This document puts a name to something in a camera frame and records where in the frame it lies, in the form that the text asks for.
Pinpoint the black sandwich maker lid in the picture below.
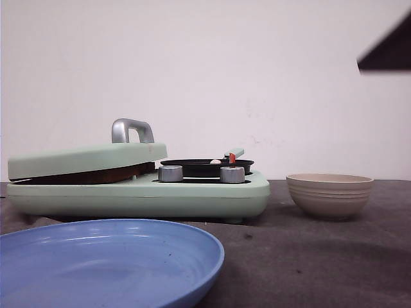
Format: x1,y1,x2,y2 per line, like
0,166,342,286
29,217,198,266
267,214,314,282
8,118,167,182

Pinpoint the left silver control knob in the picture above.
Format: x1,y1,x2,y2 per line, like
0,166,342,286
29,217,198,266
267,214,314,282
158,165,184,183

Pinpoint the pink shrimp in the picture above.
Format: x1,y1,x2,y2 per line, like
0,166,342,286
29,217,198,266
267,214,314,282
210,152,236,164

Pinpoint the right silver control knob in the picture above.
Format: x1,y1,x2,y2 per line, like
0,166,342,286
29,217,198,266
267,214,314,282
220,166,245,184

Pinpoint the toast slice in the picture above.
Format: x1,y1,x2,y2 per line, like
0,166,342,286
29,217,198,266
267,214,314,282
17,162,155,185

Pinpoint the black frying pan green handle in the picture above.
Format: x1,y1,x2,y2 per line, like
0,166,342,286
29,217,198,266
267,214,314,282
161,148,254,178

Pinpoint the silver control knob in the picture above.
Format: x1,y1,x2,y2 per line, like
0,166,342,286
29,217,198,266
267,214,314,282
158,165,184,183
220,166,245,184

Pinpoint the mint green breakfast maker base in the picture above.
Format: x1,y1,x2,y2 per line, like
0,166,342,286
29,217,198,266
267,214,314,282
7,171,270,221

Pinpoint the blue plate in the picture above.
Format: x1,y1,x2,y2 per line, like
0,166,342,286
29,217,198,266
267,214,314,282
1,219,225,307

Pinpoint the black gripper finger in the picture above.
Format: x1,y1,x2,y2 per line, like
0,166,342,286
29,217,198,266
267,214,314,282
357,10,410,73

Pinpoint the beige ribbed bowl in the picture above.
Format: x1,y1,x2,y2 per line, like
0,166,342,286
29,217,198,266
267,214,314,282
286,173,374,220

